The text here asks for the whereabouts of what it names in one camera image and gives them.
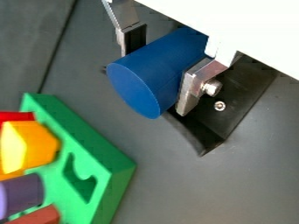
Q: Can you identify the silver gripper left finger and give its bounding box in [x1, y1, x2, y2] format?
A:
[101, 0, 146, 56]

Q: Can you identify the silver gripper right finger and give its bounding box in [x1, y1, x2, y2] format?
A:
[174, 58, 228, 116]

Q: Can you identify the blue oval cylinder block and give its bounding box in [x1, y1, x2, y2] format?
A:
[106, 27, 208, 119]

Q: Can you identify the black curved fixture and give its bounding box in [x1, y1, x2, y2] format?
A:
[162, 55, 277, 157]

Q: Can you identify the red hexagon block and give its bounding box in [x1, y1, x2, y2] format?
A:
[0, 111, 34, 127]

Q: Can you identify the green shape sorter base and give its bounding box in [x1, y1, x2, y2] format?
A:
[20, 94, 136, 224]

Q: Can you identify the yellow pentagon block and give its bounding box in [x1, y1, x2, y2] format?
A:
[0, 121, 60, 174]

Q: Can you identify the purple cylinder block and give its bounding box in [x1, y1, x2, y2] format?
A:
[0, 173, 44, 220]

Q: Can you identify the red arch block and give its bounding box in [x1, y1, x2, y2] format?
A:
[5, 205, 61, 224]

